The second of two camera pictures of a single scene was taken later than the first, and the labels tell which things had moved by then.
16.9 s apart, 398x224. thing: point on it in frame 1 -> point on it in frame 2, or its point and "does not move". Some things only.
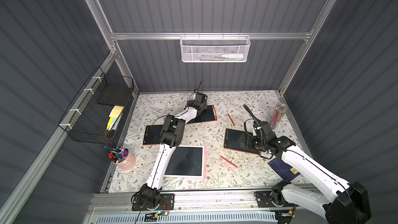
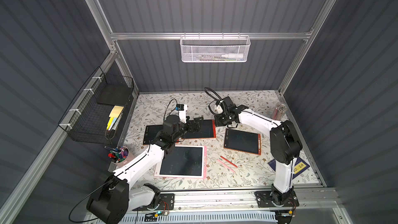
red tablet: [152, 134] does not move
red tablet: [238, 140] does not move
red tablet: [209, 114] -> [208, 130]
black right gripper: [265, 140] -> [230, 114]
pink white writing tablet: [187, 161] does not move
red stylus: [222, 157] does not move
